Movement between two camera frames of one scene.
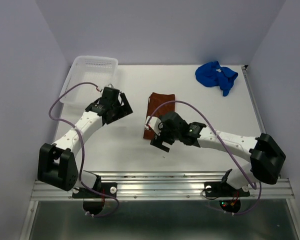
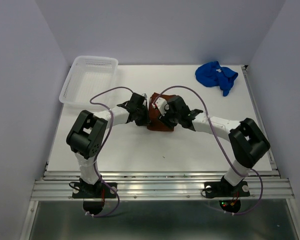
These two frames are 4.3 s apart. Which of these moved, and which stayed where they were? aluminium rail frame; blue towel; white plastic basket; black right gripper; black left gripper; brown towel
Moved: black left gripper; black right gripper; brown towel
Stayed: white plastic basket; aluminium rail frame; blue towel
